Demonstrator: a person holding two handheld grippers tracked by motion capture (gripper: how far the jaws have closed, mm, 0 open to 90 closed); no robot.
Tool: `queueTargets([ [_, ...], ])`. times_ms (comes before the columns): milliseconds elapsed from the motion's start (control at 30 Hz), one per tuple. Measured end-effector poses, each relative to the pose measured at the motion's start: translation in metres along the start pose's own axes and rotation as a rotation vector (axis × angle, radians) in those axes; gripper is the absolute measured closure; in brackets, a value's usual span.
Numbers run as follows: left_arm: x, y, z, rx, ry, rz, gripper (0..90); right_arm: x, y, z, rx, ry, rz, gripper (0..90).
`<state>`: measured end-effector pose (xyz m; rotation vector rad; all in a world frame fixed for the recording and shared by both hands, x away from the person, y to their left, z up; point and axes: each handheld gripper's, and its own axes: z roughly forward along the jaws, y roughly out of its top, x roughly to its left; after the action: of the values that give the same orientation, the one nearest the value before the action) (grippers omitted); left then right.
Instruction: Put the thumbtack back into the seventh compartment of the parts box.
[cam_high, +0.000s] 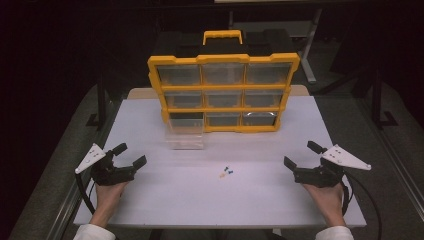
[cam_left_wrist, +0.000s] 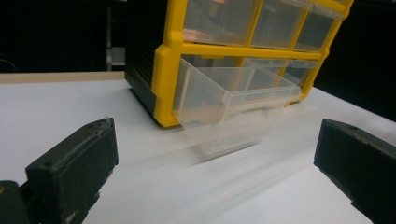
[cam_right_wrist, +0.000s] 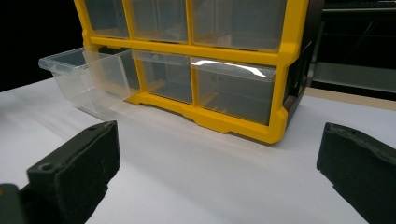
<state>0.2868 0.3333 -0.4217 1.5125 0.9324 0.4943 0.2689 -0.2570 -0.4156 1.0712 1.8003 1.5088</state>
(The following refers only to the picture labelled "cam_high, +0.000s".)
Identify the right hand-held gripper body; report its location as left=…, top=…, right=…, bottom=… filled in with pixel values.
left=293, top=143, right=372, bottom=189

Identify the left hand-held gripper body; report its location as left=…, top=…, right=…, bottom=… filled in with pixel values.
left=74, top=143, right=138, bottom=187

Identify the small clear plastic drawer bin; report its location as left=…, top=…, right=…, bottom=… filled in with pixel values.
left=165, top=117, right=205, bottom=151

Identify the yellow black organizer cabinet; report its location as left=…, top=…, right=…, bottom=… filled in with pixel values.
left=147, top=29, right=301, bottom=134

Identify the person's left hand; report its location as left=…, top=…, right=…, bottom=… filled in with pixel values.
left=93, top=181, right=130, bottom=218

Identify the person's right hand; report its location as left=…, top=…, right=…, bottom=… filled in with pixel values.
left=302, top=182, right=345, bottom=220

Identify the black metal stand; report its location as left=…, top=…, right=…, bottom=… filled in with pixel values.
left=85, top=74, right=112, bottom=130
left=370, top=68, right=400, bottom=130

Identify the grey metal stand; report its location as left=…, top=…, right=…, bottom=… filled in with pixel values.
left=228, top=8, right=323, bottom=85

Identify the grid of clear drawers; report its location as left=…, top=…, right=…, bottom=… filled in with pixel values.
left=156, top=63, right=293, bottom=127

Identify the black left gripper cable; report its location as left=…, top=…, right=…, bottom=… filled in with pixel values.
left=74, top=172, right=98, bottom=215

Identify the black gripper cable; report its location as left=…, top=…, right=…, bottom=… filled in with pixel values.
left=340, top=170, right=383, bottom=240
left=74, top=172, right=98, bottom=215

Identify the aluminium frame rail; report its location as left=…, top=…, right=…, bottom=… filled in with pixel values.
left=356, top=98, right=424, bottom=216
left=53, top=129, right=104, bottom=240

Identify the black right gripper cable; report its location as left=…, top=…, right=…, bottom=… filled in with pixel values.
left=340, top=170, right=383, bottom=240

